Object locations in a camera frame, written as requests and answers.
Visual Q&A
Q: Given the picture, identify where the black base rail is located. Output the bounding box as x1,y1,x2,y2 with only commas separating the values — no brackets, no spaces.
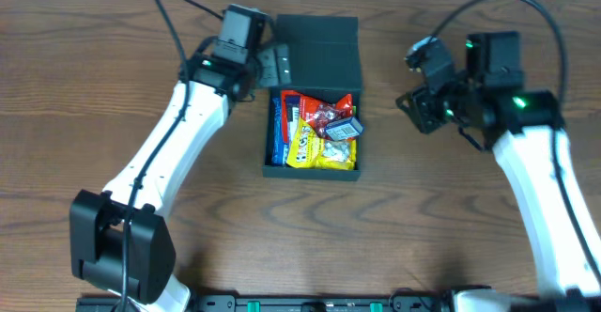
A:
74,292,601,312

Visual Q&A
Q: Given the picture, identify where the yellow candy bag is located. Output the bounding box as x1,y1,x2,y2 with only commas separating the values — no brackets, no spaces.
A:
286,118,357,170

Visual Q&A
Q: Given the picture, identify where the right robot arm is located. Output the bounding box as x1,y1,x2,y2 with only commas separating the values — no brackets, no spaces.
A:
396,32,600,311

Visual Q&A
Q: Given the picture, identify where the blue Eclipse gum pack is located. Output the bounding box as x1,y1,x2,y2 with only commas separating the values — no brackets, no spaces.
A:
325,117,364,141

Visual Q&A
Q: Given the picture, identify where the red Hacks candy bag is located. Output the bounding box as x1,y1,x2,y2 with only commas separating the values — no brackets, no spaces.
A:
280,90,354,143

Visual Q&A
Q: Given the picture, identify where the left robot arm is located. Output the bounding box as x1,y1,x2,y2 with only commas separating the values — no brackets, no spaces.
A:
69,4,289,311

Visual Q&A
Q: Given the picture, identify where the dark blue chocolate bar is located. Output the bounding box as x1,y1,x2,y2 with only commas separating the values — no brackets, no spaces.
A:
285,95,301,144

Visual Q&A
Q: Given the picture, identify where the long blue snack bar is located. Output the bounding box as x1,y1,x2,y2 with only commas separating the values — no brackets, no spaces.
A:
271,97,288,166

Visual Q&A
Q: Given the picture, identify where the right black cable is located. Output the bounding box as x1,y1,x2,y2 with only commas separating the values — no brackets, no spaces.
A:
429,0,601,285

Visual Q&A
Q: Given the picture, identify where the dark green open box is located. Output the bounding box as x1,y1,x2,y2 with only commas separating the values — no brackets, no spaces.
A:
262,14,363,181

